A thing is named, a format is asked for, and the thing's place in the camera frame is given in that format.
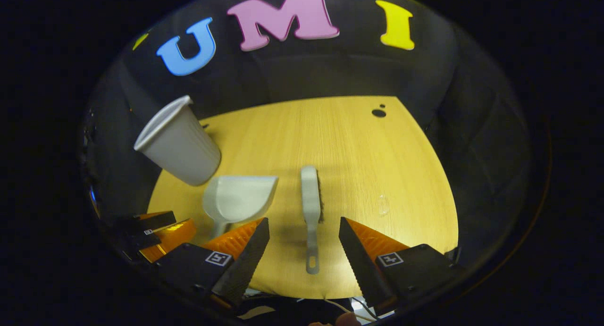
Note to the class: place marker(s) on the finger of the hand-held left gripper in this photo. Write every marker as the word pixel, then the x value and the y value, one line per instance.
pixel 151 221
pixel 141 240

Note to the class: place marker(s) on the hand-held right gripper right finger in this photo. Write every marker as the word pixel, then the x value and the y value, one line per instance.
pixel 361 264

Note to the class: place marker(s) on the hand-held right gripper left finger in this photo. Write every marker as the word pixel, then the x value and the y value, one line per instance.
pixel 243 264

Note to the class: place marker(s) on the grey ribbed garbage bin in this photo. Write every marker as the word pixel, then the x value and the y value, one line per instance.
pixel 184 151

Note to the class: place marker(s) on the white plastic dustpan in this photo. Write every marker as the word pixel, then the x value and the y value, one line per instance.
pixel 240 198

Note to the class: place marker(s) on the small white broom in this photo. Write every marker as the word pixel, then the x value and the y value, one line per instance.
pixel 310 194

